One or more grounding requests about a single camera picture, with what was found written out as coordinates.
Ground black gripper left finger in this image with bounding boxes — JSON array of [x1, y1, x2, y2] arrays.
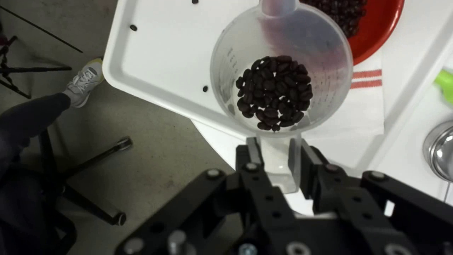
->
[[237, 138, 272, 199]]

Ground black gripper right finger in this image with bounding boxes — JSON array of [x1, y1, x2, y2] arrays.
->
[[288, 138, 329, 199]]

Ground clear plastic measuring jar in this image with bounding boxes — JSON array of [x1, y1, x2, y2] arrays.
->
[[210, 0, 353, 135]]

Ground orange bowl with beans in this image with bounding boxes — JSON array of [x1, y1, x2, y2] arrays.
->
[[299, 0, 406, 65]]

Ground white red striped towel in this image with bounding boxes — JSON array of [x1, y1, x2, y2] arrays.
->
[[308, 58, 384, 139]]

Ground white tray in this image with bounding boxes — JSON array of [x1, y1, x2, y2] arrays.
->
[[104, 0, 453, 166]]

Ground grey sneaker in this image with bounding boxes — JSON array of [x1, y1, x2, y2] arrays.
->
[[64, 58, 105, 108]]

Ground black tripod legs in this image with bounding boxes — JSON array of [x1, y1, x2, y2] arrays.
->
[[0, 33, 135, 227]]

